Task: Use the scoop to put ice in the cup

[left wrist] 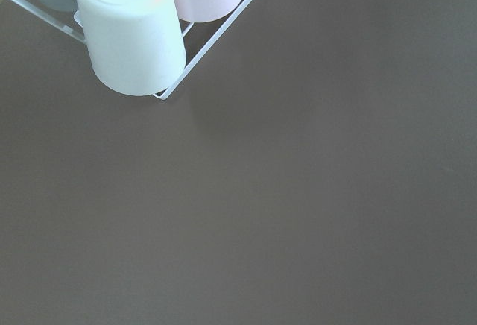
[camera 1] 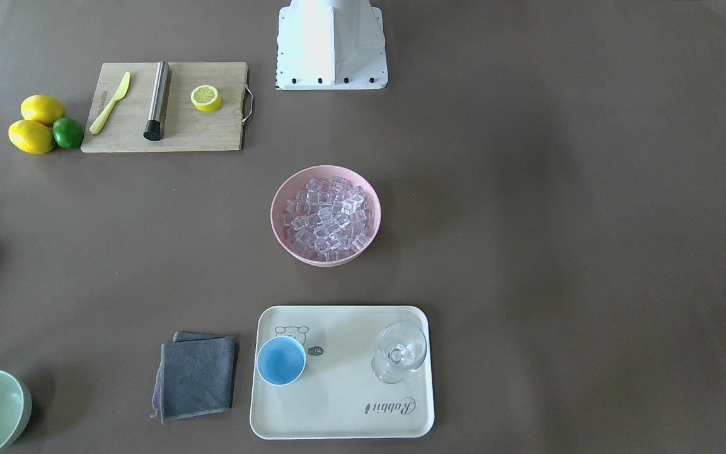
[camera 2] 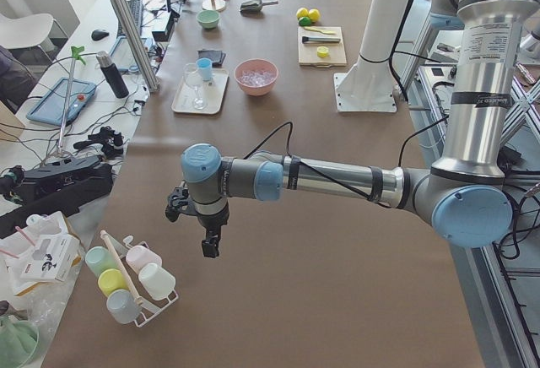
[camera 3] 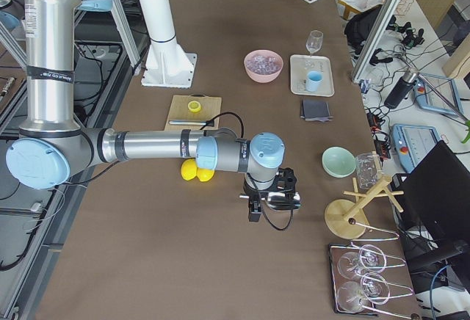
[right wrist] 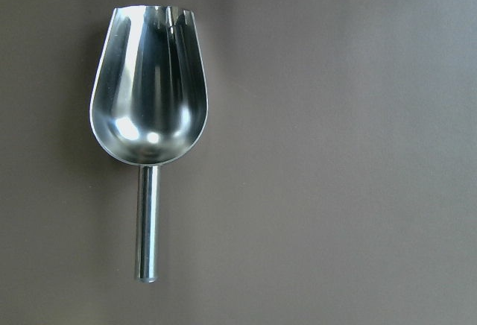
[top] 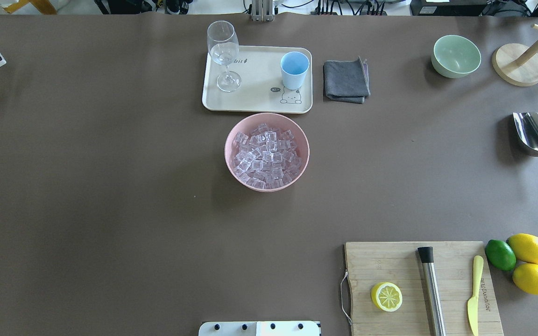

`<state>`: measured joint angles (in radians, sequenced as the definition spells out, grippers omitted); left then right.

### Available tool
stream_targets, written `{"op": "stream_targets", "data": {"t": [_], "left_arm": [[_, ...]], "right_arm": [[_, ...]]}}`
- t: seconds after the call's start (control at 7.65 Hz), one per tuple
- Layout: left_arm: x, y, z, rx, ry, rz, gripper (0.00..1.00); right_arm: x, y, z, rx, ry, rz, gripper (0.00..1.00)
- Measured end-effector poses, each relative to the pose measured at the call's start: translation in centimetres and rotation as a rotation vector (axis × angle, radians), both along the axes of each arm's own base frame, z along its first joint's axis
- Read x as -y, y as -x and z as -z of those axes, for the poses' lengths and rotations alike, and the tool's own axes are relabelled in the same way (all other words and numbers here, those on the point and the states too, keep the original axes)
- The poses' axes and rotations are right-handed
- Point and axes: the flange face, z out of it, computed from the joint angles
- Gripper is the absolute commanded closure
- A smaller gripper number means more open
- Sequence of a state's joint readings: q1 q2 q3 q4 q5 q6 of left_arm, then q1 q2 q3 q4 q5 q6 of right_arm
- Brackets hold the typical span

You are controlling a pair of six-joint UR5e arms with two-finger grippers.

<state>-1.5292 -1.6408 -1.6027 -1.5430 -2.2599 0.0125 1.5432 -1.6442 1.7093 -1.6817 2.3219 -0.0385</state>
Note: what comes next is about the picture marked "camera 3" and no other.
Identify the cream serving tray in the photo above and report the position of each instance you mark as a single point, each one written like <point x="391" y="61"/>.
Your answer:
<point x="300" y="65"/>

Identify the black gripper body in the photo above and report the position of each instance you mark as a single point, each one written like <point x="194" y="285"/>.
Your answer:
<point x="252" y="189"/>

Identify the wooden glass tree stand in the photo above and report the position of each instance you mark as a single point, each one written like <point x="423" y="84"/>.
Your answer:
<point x="346" y="218"/>

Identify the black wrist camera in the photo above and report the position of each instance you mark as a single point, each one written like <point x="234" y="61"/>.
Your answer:
<point x="254" y="210"/>

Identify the wooden cutting board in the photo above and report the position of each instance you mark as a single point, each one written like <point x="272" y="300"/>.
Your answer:
<point x="211" y="106"/>

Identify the blue teach pendant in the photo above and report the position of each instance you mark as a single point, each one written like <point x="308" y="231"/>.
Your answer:
<point x="429" y="89"/>
<point x="412" y="143"/>

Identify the whole yellow lemon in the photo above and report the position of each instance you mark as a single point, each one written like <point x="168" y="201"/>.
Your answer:
<point x="189" y="169"/>
<point x="204" y="175"/>

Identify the grey folded cloth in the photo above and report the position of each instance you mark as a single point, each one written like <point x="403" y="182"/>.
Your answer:
<point x="314" y="110"/>

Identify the yellow lemon half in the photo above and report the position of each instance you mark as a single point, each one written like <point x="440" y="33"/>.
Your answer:
<point x="194" y="106"/>

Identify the black water bottle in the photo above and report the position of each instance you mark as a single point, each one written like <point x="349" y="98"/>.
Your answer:
<point x="403" y="86"/>

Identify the black monitor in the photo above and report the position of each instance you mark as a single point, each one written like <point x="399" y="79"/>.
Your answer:
<point x="438" y="191"/>

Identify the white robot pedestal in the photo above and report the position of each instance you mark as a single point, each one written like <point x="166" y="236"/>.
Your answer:
<point x="167" y="64"/>

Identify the clear glass on stand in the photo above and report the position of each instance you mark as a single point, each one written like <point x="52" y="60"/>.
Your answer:
<point x="368" y="169"/>

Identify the steel muddler bar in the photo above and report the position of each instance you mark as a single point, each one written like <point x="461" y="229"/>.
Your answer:
<point x="209" y="123"/>

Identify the blue plastic cup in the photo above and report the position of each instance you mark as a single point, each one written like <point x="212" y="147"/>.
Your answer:
<point x="313" y="81"/>

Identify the green bowl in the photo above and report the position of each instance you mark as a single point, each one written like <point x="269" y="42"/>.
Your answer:
<point x="338" y="162"/>

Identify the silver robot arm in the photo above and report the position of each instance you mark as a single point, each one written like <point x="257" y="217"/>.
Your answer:
<point x="53" y="147"/>

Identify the clear wine glass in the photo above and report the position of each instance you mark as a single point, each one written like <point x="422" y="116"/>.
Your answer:
<point x="314" y="41"/>

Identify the pink bowl of ice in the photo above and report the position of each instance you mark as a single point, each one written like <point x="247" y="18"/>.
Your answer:
<point x="263" y="66"/>

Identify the steel tray with glasses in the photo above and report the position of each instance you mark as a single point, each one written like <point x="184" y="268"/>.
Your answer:
<point x="359" y="284"/>

